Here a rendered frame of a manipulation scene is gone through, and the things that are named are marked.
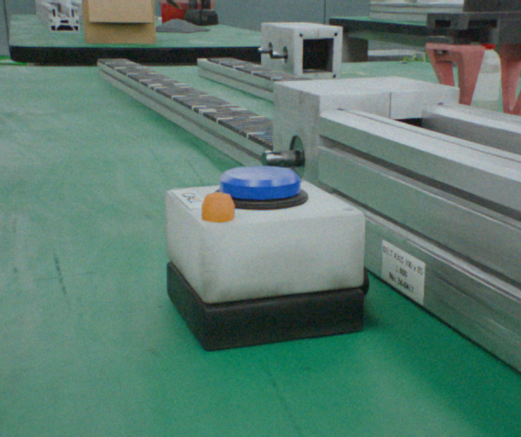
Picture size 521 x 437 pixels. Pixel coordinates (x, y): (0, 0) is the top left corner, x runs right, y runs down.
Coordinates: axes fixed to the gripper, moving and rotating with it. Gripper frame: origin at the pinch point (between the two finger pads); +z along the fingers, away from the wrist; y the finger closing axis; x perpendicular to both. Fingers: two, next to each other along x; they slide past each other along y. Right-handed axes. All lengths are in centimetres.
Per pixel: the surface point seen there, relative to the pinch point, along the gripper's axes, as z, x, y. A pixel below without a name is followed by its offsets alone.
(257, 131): 1.4, 5.9, -19.8
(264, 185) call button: -1.9, -32.2, -31.7
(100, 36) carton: 2, 197, -6
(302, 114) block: -3.0, -15.3, -23.4
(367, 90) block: -4.6, -17.0, -19.6
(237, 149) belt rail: 3.6, 9.7, -20.4
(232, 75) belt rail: 2, 74, -2
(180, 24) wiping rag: 0, 268, 34
